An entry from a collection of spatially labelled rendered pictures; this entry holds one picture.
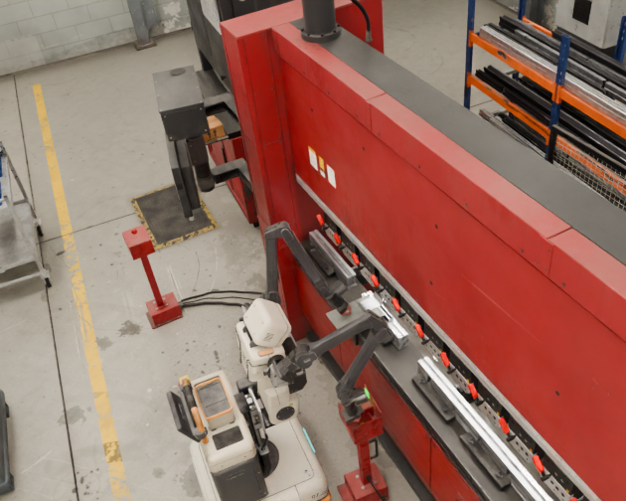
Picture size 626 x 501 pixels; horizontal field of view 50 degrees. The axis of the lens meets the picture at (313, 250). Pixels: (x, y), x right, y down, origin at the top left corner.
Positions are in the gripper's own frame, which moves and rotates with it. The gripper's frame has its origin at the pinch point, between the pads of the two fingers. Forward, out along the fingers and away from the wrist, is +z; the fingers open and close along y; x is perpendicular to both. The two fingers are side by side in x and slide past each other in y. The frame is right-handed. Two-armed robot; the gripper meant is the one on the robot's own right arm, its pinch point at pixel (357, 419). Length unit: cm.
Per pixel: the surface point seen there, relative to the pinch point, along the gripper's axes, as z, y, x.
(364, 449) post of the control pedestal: 31.1, -5.0, 1.6
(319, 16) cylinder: -148, 76, 105
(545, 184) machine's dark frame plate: -134, 93, -42
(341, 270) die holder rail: -10, 33, 86
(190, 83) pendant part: -115, 9, 171
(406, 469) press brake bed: 78, 10, 4
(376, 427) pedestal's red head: 6.5, 6.2, -5.1
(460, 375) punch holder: -36, 50, -29
